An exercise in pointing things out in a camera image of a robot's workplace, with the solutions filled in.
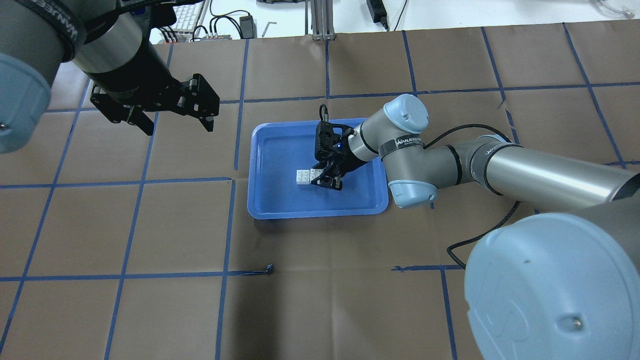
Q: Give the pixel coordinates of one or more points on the small black power brick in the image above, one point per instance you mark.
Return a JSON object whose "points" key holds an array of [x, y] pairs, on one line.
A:
{"points": [[247, 26]]}

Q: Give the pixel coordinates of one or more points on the white block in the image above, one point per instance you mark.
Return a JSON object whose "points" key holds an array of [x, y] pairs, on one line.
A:
{"points": [[303, 177], [314, 174]]}

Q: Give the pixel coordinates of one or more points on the aluminium frame post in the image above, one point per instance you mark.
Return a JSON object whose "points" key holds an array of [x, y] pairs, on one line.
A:
{"points": [[319, 17]]}

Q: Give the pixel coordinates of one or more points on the black power adapter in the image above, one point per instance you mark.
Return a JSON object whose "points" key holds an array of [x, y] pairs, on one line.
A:
{"points": [[378, 13]]}

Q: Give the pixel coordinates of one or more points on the white keyboard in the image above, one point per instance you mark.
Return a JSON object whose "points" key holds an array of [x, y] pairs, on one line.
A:
{"points": [[188, 17]]}

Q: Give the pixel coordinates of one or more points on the blue plastic tray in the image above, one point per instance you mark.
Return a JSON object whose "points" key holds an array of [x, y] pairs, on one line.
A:
{"points": [[278, 150]]}

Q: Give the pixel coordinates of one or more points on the brown cardboard table cover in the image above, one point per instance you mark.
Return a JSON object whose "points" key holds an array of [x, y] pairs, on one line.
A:
{"points": [[177, 269]]}

